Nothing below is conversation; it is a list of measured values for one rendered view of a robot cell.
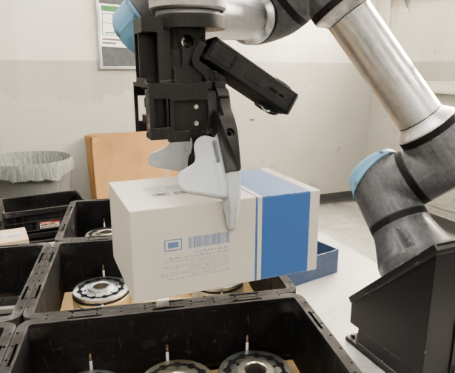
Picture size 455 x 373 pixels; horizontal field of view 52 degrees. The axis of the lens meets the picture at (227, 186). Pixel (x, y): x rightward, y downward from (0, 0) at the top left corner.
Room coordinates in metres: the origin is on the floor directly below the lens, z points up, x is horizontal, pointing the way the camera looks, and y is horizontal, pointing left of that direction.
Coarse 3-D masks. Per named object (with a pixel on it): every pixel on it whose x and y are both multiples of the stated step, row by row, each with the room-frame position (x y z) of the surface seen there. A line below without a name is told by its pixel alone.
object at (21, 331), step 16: (176, 304) 0.60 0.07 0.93; (192, 304) 0.60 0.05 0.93; (208, 304) 0.60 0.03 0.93; (224, 304) 0.60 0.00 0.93; (240, 304) 0.61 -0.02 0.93; (256, 304) 0.61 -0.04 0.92; (304, 304) 0.60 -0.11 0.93; (32, 320) 0.56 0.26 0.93; (48, 320) 0.56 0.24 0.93; (64, 320) 0.56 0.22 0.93; (80, 320) 0.56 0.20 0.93; (96, 320) 0.57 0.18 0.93; (320, 320) 0.56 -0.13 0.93; (16, 336) 0.52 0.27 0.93; (320, 336) 0.53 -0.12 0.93; (16, 352) 0.49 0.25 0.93; (336, 352) 0.49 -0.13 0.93; (0, 368) 0.46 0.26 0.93; (352, 368) 0.46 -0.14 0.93
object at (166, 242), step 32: (128, 192) 0.46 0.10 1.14; (160, 192) 0.46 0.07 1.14; (256, 192) 0.46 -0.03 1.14; (288, 192) 0.46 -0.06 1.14; (128, 224) 0.40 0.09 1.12; (160, 224) 0.40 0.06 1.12; (192, 224) 0.41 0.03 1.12; (224, 224) 0.43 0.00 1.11; (256, 224) 0.44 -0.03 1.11; (288, 224) 0.45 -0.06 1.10; (128, 256) 0.41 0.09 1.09; (160, 256) 0.40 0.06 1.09; (192, 256) 0.41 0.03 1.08; (224, 256) 0.43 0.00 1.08; (256, 256) 0.44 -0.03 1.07; (288, 256) 0.45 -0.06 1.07; (128, 288) 0.42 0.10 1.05; (160, 288) 0.40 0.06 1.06; (192, 288) 0.41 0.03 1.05
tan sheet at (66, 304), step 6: (246, 282) 0.88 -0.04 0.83; (246, 288) 0.85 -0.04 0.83; (66, 294) 0.83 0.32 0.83; (72, 294) 0.83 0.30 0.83; (186, 294) 0.83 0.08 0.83; (66, 300) 0.80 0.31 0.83; (72, 300) 0.80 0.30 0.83; (132, 300) 0.80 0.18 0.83; (150, 300) 0.80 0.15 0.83; (66, 306) 0.78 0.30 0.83; (72, 306) 0.78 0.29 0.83
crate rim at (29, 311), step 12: (84, 240) 0.86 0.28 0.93; (96, 240) 0.86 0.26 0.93; (108, 240) 0.86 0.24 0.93; (48, 264) 0.74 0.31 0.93; (48, 276) 0.70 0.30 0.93; (36, 288) 0.65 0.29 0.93; (288, 288) 0.65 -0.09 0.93; (36, 300) 0.61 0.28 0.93; (180, 300) 0.62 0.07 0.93; (192, 300) 0.61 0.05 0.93; (204, 300) 0.61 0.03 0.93; (24, 312) 0.58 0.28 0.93; (48, 312) 0.58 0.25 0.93; (60, 312) 0.58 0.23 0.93; (72, 312) 0.58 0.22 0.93; (84, 312) 0.58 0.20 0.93
